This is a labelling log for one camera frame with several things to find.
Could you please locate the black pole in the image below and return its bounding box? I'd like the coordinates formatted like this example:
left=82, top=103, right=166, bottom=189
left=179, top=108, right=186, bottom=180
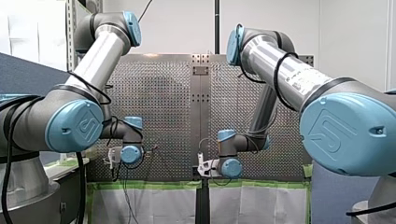
left=213, top=0, right=221, bottom=55

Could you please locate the perforated metal rack upright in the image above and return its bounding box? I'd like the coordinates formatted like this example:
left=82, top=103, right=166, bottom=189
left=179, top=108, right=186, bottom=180
left=64, top=0, right=105, bottom=73

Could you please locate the thin black cable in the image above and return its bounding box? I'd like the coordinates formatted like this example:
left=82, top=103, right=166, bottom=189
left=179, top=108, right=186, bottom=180
left=120, top=161, right=140, bottom=224

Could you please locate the grey board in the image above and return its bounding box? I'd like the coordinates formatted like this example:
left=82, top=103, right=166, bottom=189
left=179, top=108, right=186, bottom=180
left=311, top=161, right=378, bottom=224

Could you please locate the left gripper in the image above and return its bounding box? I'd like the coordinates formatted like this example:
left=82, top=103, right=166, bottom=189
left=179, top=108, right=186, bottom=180
left=111, top=163, right=122, bottom=183

